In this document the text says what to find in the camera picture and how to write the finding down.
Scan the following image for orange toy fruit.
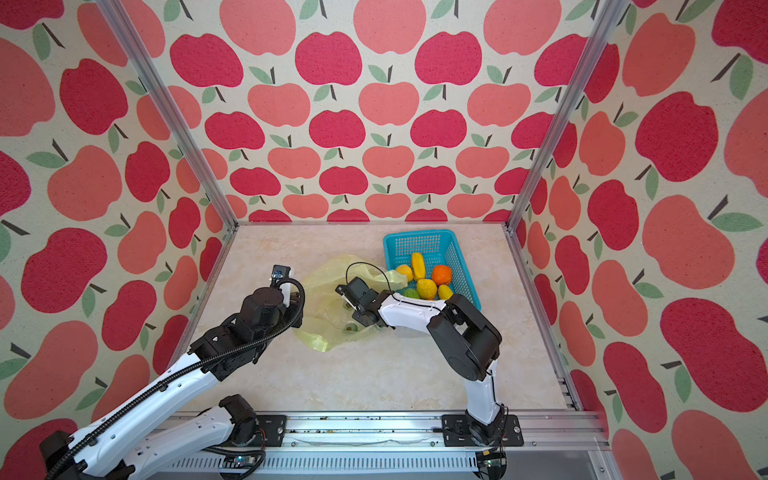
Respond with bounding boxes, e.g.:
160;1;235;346
396;264;414;282

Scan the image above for yellow translucent plastic bag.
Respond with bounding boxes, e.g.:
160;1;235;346
294;255;407;353

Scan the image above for yellow toy lemon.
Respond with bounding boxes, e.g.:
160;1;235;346
437;284;454;300

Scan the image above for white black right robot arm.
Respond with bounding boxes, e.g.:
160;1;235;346
336;277;506;446

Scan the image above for red-orange toy persimmon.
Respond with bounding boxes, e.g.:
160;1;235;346
431;265;453;286

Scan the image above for teal plastic mesh basket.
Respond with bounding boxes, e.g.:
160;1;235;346
383;229;482;310

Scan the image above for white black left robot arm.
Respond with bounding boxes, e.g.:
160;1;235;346
40;278;306;479

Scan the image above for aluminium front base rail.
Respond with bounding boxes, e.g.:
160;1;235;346
101;410;619;480

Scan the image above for aluminium right rear corner post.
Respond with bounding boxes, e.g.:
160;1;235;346
504;0;630;236

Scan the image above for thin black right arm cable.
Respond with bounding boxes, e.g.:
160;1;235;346
344;261;394;295

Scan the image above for green toy fruit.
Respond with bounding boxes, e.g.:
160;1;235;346
401;288;420;299

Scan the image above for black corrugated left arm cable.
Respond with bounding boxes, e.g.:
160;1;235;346
43;278;306;480

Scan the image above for aluminium left rear corner post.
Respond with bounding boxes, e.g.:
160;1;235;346
96;1;239;235

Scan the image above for aluminium corner post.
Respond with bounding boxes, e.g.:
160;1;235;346
504;0;630;236
96;1;239;235

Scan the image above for yellow toy bell pepper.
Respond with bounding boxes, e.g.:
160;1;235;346
416;278;438;300

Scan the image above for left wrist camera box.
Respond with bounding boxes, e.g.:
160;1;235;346
270;265;291;288

